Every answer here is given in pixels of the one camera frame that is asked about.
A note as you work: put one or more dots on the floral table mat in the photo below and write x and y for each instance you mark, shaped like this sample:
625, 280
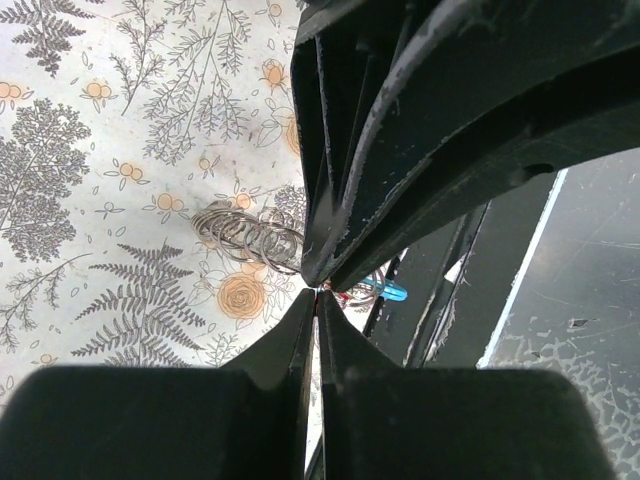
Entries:
121, 120

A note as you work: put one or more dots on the blue key tag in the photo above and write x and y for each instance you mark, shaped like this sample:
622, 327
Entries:
386, 289

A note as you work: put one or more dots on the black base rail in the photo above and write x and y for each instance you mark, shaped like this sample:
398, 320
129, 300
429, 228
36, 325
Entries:
462, 282

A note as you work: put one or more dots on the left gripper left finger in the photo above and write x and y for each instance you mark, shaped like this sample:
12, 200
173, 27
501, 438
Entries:
244, 420

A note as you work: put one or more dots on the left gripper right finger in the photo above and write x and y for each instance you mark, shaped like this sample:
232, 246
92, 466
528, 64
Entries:
383, 421

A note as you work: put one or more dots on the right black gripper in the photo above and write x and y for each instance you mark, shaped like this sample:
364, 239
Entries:
486, 96

